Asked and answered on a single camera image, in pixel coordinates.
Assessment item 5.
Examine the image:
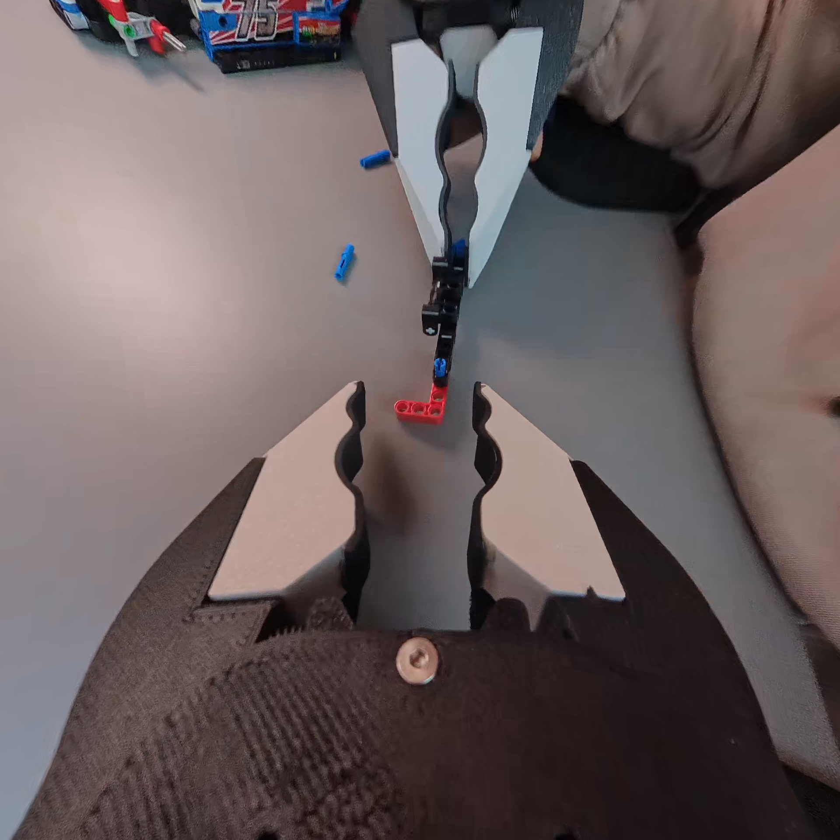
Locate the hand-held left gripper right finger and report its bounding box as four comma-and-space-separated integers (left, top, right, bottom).
467, 382, 626, 621

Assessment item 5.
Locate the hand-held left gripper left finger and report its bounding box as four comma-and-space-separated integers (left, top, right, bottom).
206, 381, 370, 618

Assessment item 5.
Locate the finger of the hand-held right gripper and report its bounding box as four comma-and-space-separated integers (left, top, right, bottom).
392, 39, 469, 265
463, 26, 546, 291

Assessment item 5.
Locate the partly built toy race car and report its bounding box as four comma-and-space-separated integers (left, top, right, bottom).
49, 0, 349, 74

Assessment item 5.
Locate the black red blue beam assembly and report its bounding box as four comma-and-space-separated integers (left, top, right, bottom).
394, 239, 470, 426

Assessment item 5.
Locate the person's right forearm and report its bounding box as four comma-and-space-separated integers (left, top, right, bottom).
563, 0, 840, 198

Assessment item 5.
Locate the grey desk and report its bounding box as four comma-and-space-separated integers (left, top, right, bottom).
0, 0, 840, 828

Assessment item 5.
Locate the black knit cloth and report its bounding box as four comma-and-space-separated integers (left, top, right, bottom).
528, 98, 704, 250

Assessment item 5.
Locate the person's beige coat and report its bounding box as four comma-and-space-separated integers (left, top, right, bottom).
689, 128, 840, 634

